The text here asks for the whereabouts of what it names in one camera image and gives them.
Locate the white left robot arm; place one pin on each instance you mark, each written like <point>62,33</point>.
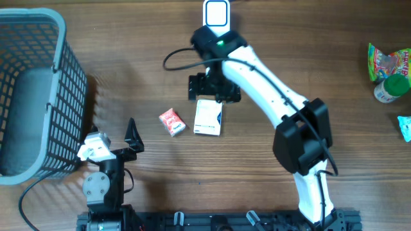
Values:
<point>105,189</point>

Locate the mint green tissue pack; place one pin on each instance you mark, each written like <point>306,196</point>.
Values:
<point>405,127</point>

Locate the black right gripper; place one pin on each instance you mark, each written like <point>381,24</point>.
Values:
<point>232,92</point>

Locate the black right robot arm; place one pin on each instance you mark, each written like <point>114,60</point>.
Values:
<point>302,131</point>

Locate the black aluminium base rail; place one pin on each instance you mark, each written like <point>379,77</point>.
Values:
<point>280,220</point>

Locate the red white tissue pack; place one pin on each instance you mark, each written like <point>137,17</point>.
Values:
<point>172,122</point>

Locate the green lid spice jar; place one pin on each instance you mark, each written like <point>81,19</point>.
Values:
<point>392,88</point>

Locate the grey plastic shopping basket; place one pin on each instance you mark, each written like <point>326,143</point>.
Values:
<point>43,96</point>

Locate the white barcode scanner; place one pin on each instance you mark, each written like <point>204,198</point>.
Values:
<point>217,16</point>

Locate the white cardboard box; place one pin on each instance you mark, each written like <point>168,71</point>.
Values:
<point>208,117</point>

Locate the Haribo worms candy bag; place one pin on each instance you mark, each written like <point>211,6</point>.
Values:
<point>382,66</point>

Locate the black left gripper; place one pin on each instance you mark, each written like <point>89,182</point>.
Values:
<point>135,142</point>

